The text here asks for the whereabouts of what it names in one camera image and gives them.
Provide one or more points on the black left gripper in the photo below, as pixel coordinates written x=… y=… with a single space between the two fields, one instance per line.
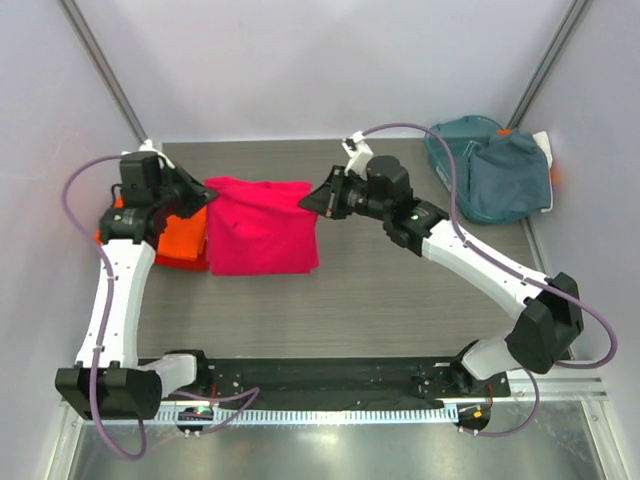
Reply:
x=198 y=194

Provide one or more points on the front aluminium frame beam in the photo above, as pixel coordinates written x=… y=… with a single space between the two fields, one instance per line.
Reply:
x=560 y=385

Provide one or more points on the left aluminium frame post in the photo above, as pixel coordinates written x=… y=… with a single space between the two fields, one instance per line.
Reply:
x=102 y=66

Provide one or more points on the slotted metal cable rail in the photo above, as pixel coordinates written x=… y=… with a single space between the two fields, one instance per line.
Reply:
x=178 y=415

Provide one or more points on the right aluminium frame post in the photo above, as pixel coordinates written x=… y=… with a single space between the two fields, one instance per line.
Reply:
x=560 y=40

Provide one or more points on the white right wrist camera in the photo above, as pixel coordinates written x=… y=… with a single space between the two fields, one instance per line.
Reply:
x=359 y=153

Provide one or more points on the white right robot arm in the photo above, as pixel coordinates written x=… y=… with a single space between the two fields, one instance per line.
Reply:
x=547 y=321

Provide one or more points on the grey blue t shirt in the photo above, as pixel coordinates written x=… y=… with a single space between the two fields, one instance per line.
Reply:
x=509 y=179

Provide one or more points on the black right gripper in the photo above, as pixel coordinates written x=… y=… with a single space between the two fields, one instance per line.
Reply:
x=338 y=192

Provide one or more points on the white cloth in basket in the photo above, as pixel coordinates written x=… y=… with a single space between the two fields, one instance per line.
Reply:
x=543 y=142

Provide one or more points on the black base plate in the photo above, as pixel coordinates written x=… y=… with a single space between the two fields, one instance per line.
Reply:
x=344 y=384

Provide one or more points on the aluminium frame post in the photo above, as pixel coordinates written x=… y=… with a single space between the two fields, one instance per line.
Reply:
x=560 y=40
x=102 y=66

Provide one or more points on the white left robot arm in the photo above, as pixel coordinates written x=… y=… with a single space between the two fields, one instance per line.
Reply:
x=106 y=379

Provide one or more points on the pink t shirt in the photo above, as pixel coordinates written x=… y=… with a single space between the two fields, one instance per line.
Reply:
x=258 y=228

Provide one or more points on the teal plastic basket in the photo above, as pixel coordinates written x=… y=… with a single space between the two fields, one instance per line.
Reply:
x=450 y=150

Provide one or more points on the orange folded t shirt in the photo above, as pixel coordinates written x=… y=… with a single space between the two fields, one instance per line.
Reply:
x=184 y=238

